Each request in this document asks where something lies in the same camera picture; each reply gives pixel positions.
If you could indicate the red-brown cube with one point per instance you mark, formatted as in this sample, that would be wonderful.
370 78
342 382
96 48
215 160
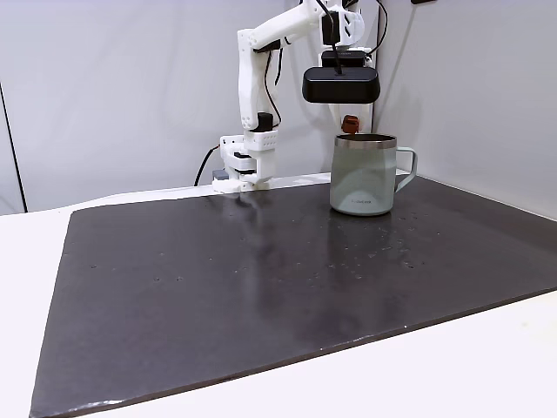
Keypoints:
350 124

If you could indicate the pale green steel mug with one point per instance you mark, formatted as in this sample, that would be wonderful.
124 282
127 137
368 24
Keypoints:
361 178

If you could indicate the black table mat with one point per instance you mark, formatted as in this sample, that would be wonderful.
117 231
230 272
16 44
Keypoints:
217 283

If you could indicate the black oval camera box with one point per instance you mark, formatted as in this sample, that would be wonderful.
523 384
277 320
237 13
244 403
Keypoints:
341 85

